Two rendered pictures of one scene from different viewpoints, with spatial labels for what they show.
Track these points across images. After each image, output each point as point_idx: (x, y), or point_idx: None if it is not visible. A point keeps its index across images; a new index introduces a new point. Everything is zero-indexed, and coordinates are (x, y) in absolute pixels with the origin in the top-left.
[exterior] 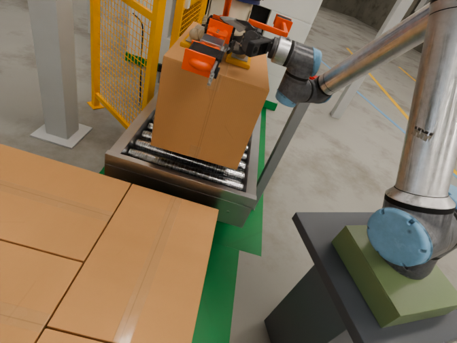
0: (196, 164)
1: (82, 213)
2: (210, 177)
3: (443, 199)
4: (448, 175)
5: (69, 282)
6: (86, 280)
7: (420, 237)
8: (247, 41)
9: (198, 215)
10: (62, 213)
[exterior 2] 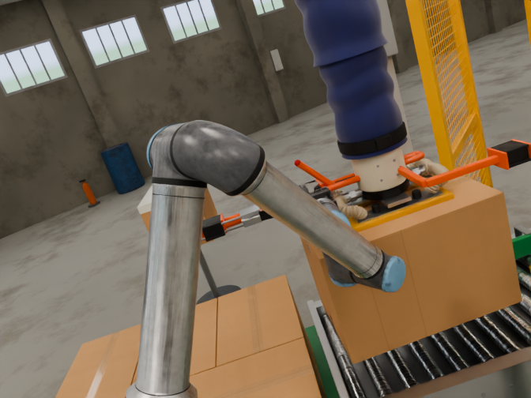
0: (385, 352)
1: (253, 339)
2: (370, 372)
3: (133, 387)
4: (138, 361)
5: (199, 371)
6: (203, 376)
7: None
8: None
9: (301, 394)
10: (247, 333)
